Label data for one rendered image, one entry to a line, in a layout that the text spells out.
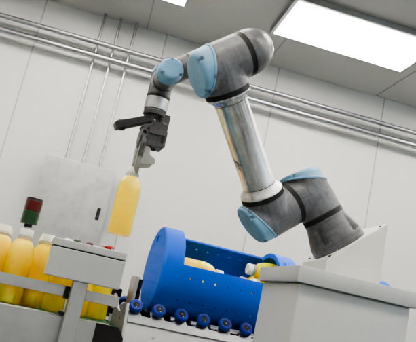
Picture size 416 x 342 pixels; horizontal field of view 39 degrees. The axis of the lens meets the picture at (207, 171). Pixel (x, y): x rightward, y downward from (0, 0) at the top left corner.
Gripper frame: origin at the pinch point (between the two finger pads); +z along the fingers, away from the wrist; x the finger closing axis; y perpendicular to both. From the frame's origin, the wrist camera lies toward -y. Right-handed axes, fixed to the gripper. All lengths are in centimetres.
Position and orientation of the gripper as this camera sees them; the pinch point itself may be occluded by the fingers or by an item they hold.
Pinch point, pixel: (134, 169)
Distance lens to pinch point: 182.7
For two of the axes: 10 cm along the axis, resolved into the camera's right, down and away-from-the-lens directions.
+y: 9.3, 2.6, 2.6
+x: -3.0, 1.5, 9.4
